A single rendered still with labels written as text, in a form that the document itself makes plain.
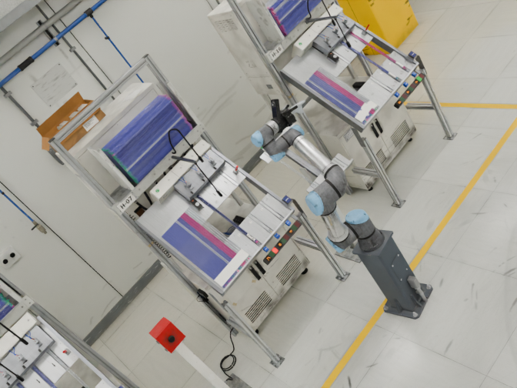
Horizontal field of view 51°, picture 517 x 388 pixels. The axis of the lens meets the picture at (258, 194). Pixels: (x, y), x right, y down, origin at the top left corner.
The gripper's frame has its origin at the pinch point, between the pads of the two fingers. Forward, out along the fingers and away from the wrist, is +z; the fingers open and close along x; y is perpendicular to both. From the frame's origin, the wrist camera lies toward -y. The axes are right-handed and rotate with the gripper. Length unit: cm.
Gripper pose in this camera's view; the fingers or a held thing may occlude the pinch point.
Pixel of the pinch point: (296, 102)
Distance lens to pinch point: 303.1
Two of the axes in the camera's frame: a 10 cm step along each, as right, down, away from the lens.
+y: 5.2, 7.9, 3.1
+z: 6.7, -6.1, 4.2
